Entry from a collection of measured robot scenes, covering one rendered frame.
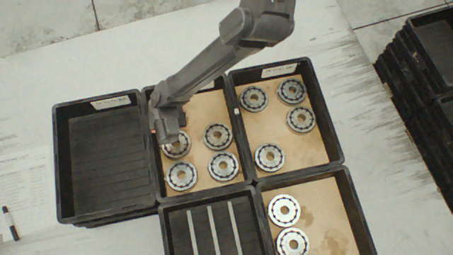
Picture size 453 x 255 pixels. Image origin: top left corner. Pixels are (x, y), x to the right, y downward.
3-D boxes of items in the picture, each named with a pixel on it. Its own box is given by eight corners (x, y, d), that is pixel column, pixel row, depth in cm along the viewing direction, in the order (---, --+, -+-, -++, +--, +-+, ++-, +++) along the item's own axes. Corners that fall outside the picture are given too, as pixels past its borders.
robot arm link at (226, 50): (290, 5, 58) (239, -4, 52) (298, 36, 57) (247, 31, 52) (182, 87, 94) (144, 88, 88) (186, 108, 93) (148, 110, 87)
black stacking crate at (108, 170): (66, 118, 126) (52, 105, 115) (146, 102, 128) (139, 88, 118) (73, 227, 113) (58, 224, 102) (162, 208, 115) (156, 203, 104)
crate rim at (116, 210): (54, 107, 117) (51, 104, 115) (141, 90, 119) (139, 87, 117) (60, 225, 104) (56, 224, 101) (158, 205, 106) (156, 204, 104)
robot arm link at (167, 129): (187, 85, 90) (156, 86, 85) (199, 125, 87) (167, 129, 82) (170, 105, 99) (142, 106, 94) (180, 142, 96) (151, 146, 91)
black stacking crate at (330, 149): (226, 87, 131) (226, 71, 120) (301, 72, 133) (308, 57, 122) (251, 190, 117) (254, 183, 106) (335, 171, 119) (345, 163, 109)
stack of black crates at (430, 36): (369, 65, 210) (405, 18, 168) (413, 52, 213) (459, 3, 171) (400, 122, 197) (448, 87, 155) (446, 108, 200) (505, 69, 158)
